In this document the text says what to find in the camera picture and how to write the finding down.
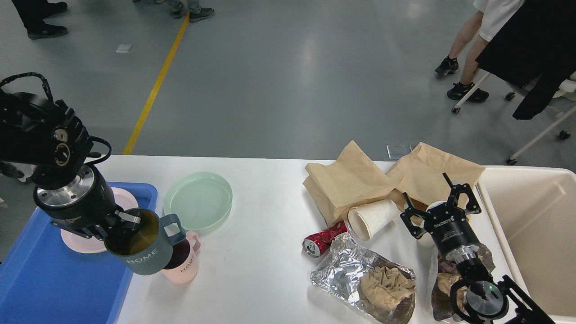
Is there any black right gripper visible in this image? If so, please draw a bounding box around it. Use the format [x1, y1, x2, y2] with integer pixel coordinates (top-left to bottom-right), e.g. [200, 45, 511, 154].
[400, 172, 482, 262]

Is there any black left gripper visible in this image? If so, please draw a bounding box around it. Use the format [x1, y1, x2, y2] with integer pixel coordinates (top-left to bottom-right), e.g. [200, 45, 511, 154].
[33, 165, 142, 241]

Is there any dark teal mug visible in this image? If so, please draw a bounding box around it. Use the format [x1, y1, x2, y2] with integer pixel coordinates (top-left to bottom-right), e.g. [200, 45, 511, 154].
[103, 208, 186, 275]

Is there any pink mug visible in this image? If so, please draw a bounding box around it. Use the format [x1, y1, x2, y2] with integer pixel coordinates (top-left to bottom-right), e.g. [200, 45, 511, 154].
[161, 230, 201, 284]

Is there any green plate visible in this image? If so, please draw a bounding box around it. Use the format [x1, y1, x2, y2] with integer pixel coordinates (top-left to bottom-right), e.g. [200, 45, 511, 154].
[163, 172, 233, 231]

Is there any foil bag under right arm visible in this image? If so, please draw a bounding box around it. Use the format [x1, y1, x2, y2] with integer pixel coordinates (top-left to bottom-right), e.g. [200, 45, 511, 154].
[427, 244, 495, 322]

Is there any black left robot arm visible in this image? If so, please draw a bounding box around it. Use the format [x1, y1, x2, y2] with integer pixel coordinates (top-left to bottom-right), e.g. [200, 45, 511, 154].
[0, 72, 143, 242]

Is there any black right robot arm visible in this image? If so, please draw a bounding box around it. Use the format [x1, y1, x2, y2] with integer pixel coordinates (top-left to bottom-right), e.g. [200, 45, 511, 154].
[400, 174, 553, 324]

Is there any white paper cup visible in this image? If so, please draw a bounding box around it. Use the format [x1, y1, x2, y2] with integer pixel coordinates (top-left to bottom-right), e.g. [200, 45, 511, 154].
[348, 199, 401, 241]
[418, 201, 445, 248]

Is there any pink plate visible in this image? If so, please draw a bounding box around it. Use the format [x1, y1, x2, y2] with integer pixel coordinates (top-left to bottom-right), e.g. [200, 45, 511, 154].
[60, 187, 139, 254]

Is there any right brown paper bag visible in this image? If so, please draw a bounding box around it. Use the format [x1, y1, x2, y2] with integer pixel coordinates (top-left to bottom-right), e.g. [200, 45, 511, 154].
[386, 142, 485, 211]

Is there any brown paper bag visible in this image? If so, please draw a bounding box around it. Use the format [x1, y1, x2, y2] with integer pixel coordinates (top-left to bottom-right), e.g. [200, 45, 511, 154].
[303, 141, 395, 226]
[386, 142, 485, 211]

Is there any beige plastic bin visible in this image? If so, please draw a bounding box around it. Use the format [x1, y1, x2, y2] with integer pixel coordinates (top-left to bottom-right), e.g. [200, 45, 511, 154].
[479, 166, 576, 324]

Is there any blue plastic tray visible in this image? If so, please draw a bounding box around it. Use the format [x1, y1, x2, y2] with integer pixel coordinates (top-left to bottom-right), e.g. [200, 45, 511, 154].
[0, 208, 133, 324]

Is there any foil wrapper with napkin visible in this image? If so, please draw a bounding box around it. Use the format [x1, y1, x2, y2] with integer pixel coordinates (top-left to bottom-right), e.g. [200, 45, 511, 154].
[310, 233, 416, 324]

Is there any left brown paper bag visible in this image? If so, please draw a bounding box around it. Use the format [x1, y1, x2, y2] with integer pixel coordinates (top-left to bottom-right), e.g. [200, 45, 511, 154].
[303, 141, 395, 226]

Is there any crushed red soda can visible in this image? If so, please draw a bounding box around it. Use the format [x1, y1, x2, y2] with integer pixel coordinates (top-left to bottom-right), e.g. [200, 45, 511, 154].
[302, 221, 348, 258]

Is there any black jacket on chair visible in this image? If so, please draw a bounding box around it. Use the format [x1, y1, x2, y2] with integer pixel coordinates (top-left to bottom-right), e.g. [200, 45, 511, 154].
[477, 0, 576, 120]

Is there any person in black shoes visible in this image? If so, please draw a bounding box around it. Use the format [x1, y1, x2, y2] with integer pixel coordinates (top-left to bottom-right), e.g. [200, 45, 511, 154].
[434, 0, 525, 103]

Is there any person in grey sneakers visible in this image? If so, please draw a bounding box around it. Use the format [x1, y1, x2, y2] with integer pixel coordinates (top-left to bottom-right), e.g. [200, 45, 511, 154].
[154, 0, 215, 23]

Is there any person in dark shoes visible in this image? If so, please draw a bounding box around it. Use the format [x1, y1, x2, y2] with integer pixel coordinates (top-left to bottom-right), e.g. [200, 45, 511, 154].
[12, 0, 68, 40]

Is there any white rolling chair frame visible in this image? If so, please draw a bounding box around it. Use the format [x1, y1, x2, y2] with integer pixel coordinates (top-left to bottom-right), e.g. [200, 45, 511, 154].
[452, 72, 576, 166]

